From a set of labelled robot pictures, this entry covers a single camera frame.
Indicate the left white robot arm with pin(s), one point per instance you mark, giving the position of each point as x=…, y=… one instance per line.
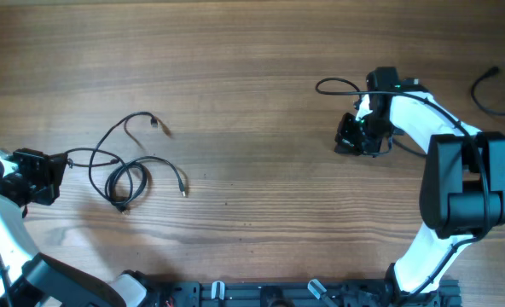
x=29, y=277

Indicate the white gripper handle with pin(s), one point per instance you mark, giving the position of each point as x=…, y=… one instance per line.
x=363, y=108
x=7, y=164

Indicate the right white gripper handle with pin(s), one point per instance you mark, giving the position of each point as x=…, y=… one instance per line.
x=363, y=108

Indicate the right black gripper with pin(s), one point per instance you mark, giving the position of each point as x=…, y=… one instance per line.
x=348, y=134

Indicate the left white gripper handle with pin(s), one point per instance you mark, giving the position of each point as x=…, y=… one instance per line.
x=7, y=164

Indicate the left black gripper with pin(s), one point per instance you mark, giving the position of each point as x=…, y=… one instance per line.
x=51, y=168

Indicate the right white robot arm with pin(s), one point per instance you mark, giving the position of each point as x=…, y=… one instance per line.
x=462, y=196

